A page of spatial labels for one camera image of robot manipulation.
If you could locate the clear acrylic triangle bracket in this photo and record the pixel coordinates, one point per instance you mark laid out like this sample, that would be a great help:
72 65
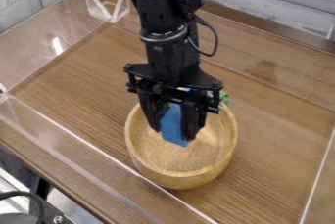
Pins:
106 10

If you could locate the green white marker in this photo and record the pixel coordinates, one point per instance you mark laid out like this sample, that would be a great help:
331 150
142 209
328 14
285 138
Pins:
223 96

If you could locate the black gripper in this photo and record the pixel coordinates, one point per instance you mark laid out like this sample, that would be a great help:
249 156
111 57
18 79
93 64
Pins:
170 78

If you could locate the blue rectangular block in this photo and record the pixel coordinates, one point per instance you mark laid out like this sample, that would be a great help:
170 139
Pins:
170 126

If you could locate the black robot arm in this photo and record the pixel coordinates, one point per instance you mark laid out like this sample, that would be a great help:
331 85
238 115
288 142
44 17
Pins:
168 15

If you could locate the black metal table bracket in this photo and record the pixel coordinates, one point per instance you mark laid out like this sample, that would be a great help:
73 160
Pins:
51 214

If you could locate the brown wooden bowl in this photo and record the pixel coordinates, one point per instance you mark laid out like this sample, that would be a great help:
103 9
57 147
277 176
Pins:
179 167

